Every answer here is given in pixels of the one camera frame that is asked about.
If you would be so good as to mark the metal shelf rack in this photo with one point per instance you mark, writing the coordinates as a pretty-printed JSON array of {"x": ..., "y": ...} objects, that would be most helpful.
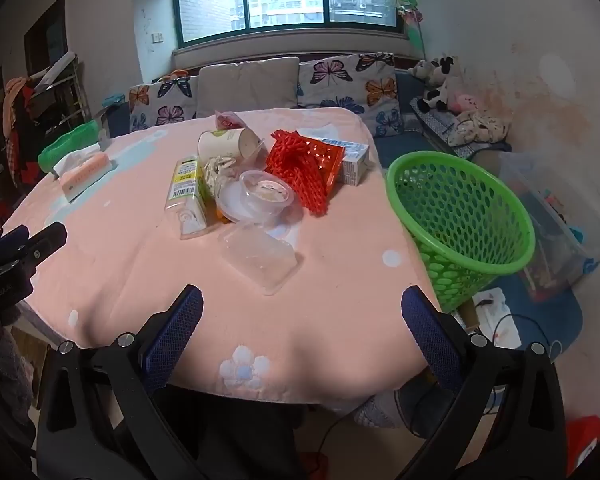
[{"x": 62, "y": 90}]

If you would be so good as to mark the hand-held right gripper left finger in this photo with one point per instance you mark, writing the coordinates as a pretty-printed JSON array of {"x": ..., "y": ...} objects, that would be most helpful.
[{"x": 180, "y": 325}]

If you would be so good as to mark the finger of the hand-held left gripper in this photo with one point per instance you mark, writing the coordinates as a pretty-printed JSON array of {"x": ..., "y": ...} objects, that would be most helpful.
[
  {"x": 2, "y": 247},
  {"x": 47, "y": 240}
]

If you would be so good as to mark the clear plastic clamshell box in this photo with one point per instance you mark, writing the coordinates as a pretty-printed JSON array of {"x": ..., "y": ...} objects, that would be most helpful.
[{"x": 260, "y": 260}]

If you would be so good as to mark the cream printed garment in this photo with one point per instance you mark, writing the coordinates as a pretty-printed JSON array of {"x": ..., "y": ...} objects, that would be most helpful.
[{"x": 480, "y": 127}]

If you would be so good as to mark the tissue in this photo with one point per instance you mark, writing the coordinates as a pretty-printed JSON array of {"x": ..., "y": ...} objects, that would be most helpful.
[{"x": 220, "y": 172}]

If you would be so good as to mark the blue checked cloth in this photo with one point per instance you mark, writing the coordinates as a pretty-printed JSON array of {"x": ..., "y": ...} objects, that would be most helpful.
[{"x": 435, "y": 120}]

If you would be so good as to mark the clear round plastic bowl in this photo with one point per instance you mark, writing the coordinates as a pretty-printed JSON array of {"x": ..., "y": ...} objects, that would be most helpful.
[{"x": 267, "y": 195}]

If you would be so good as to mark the colourful pinwheel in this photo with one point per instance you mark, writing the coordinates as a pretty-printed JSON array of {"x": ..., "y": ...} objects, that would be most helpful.
[{"x": 410, "y": 15}]

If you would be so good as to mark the hanging clothes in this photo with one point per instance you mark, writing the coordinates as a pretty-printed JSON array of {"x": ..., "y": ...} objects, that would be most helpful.
[{"x": 17, "y": 110}]

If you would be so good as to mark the blue sofa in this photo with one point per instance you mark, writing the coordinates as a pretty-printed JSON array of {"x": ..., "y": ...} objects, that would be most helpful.
[{"x": 407, "y": 95}]

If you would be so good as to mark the orange tissue pack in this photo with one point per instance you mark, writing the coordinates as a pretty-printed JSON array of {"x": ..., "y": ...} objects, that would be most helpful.
[{"x": 87, "y": 172}]

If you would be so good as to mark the white blue milk carton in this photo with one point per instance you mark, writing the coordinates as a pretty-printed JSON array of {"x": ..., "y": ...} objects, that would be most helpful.
[{"x": 355, "y": 162}]

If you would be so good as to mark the pile of colourful toys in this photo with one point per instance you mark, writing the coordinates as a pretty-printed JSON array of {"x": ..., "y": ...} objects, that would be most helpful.
[{"x": 555, "y": 255}]

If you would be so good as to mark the beige cushion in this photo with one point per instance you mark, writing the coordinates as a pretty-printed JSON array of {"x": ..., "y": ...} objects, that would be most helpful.
[{"x": 247, "y": 85}]

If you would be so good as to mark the blue floor rug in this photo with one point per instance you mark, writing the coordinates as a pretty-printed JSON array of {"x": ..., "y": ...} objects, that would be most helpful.
[{"x": 530, "y": 320}]

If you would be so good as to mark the red snack wrapper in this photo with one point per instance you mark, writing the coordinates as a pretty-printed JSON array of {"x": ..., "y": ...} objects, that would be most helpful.
[{"x": 330, "y": 160}]

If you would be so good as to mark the white paper cup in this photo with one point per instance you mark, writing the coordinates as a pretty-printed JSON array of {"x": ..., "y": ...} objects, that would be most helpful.
[{"x": 225, "y": 142}]

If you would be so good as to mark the green plastic basket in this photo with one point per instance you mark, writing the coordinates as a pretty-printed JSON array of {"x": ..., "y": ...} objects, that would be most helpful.
[{"x": 399, "y": 195}]

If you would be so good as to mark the yellow label plastic bottle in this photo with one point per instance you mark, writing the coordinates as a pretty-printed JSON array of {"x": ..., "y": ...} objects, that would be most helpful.
[{"x": 185, "y": 195}]

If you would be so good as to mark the red foam mesh net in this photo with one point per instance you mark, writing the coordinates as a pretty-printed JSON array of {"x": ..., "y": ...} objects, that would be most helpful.
[{"x": 290, "y": 170}]

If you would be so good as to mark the grey plush toy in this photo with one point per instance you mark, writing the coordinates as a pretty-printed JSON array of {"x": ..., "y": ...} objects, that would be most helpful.
[{"x": 422, "y": 69}]

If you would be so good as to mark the red box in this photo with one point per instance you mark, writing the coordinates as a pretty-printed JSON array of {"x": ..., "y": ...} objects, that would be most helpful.
[{"x": 585, "y": 445}]

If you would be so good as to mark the pink plush toy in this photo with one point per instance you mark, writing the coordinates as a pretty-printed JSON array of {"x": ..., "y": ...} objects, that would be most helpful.
[{"x": 467, "y": 102}]

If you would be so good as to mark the grey star print cloth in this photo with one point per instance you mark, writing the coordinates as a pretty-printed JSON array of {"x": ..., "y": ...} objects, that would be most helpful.
[{"x": 377, "y": 412}]

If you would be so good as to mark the clear round plastic lid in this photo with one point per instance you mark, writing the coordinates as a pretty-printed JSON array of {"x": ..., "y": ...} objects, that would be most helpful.
[{"x": 227, "y": 202}]

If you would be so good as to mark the pink snack wrapper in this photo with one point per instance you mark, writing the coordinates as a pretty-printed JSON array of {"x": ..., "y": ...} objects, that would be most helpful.
[{"x": 229, "y": 121}]

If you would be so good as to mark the clear plastic wrapper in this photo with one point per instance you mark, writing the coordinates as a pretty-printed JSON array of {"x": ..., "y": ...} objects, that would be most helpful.
[{"x": 254, "y": 152}]

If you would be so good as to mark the clear plastic storage bin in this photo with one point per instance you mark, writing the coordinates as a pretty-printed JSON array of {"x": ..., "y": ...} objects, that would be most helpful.
[{"x": 555, "y": 210}]

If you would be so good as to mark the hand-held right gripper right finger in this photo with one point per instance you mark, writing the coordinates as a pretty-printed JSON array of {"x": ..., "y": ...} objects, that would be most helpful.
[{"x": 425, "y": 330}]

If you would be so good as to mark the teal plastic item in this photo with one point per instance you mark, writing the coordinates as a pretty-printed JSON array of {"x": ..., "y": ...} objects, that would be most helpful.
[{"x": 113, "y": 101}]

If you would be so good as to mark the butterfly print pillow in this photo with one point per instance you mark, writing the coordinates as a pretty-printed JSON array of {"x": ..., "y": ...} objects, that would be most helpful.
[
  {"x": 162, "y": 102},
  {"x": 350, "y": 85}
]

